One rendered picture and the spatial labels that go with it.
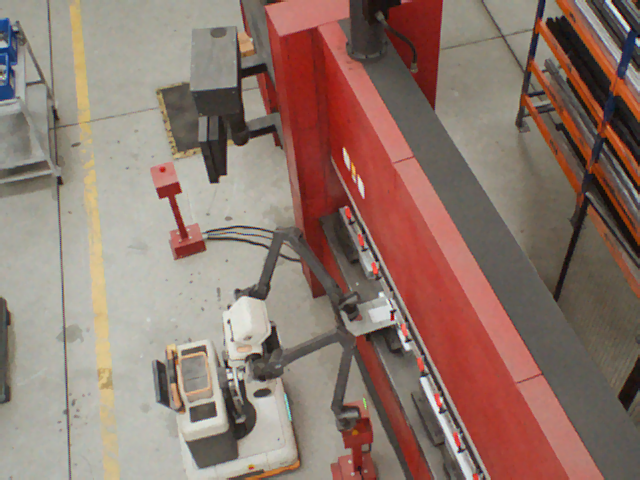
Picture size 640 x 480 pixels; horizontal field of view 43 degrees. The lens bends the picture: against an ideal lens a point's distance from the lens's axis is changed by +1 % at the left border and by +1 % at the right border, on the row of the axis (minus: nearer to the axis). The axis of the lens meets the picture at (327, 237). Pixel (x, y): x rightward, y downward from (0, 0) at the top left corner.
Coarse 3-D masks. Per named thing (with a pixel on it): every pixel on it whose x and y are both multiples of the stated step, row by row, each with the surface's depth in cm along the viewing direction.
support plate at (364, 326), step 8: (384, 296) 441; (368, 304) 438; (376, 304) 438; (384, 304) 437; (344, 312) 436; (344, 320) 433; (360, 320) 432; (368, 320) 432; (384, 320) 431; (352, 328) 429; (360, 328) 429; (368, 328) 429; (376, 328) 429
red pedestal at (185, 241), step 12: (156, 168) 536; (168, 168) 536; (156, 180) 530; (168, 180) 529; (156, 192) 530; (168, 192) 533; (180, 192) 537; (180, 216) 566; (180, 228) 576; (192, 228) 591; (168, 240) 599; (180, 240) 583; (192, 240) 584; (180, 252) 586; (192, 252) 590
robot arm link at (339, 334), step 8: (336, 328) 379; (344, 328) 382; (320, 336) 382; (328, 336) 379; (336, 336) 377; (344, 336) 377; (352, 336) 382; (304, 344) 385; (312, 344) 382; (320, 344) 382; (328, 344) 381; (344, 344) 378; (352, 344) 377; (288, 352) 388; (296, 352) 386; (304, 352) 385; (312, 352) 385; (272, 360) 388; (280, 360) 387; (288, 360) 388; (272, 368) 389; (280, 368) 389
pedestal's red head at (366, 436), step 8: (360, 400) 428; (360, 408) 425; (368, 408) 418; (360, 424) 424; (368, 424) 427; (344, 432) 425; (360, 432) 422; (368, 432) 414; (344, 440) 415; (352, 440) 418; (360, 440) 420; (368, 440) 422
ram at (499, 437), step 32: (352, 128) 383; (352, 160) 404; (352, 192) 427; (384, 192) 360; (384, 224) 379; (384, 256) 400; (416, 256) 341; (416, 288) 357; (448, 288) 310; (416, 320) 376; (448, 320) 323; (448, 352) 338; (480, 352) 295; (448, 384) 355; (480, 384) 308; (480, 416) 321; (512, 416) 283; (480, 448) 336; (512, 448) 294
